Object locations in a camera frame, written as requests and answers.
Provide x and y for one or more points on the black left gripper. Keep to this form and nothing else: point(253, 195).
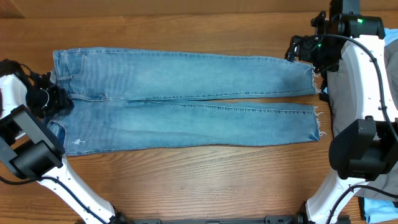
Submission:
point(61, 101)

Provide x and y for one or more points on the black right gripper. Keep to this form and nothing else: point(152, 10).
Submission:
point(306, 43)

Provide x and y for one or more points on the light blue denim jeans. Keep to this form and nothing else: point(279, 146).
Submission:
point(126, 99)

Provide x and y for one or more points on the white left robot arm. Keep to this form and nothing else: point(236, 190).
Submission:
point(33, 153)

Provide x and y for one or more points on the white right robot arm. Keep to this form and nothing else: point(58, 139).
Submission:
point(348, 50)

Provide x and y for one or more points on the light blue folded garment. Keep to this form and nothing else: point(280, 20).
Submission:
point(379, 208)

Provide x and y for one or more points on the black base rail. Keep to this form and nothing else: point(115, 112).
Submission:
point(211, 221)

